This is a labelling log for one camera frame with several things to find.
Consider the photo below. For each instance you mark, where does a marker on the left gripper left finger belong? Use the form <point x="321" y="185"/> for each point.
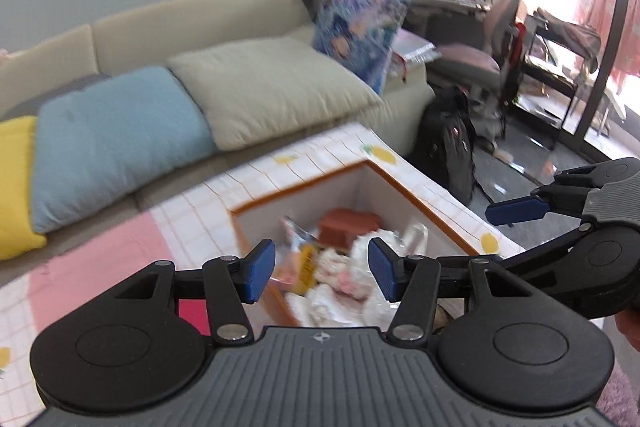
<point x="256" y="269"/>

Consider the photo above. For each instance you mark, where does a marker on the white plastic bag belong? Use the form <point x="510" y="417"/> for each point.
<point x="412" y="241"/>

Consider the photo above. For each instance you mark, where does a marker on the yellow pillow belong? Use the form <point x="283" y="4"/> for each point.
<point x="17" y="154"/>

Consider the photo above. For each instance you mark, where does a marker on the anime print pillow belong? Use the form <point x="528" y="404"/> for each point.
<point x="359" y="34"/>

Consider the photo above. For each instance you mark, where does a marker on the colourful snack packet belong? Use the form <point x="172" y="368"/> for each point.
<point x="296" y="259"/>

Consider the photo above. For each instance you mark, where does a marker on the pink checkered tablecloth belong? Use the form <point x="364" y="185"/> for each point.
<point x="189" y="229"/>

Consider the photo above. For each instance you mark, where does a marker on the brown felt piece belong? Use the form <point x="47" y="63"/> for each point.
<point x="339" y="227"/>

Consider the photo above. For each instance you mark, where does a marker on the black folding chair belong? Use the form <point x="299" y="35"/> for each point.
<point x="558" y="60"/>

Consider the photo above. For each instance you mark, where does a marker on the white orange storage box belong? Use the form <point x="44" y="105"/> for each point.
<point x="364" y="186"/>

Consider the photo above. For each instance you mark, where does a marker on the blue pillow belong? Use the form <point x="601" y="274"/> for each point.
<point x="99" y="144"/>

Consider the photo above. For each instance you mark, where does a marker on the pink floral cloth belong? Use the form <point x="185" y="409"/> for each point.
<point x="343" y="274"/>

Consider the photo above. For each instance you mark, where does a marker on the pink desk chair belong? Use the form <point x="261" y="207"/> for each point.
<point x="481" y="73"/>

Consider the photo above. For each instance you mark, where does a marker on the pink folder on sofa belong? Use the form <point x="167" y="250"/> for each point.
<point x="410" y="51"/>

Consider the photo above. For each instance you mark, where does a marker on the beige sofa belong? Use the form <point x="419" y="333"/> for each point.
<point x="148" y="36"/>

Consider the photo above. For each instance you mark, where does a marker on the pink fluffy rug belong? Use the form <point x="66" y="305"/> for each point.
<point x="617" y="401"/>

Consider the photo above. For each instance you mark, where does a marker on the beige pillow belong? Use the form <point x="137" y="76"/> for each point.
<point x="256" y="90"/>

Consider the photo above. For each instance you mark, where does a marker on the black backpack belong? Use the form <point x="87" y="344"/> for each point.
<point x="444" y="145"/>

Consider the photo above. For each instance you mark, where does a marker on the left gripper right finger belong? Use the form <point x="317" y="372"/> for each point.
<point x="388" y="269"/>

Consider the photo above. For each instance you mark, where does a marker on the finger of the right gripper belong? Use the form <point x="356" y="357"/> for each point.
<point x="513" y="211"/>

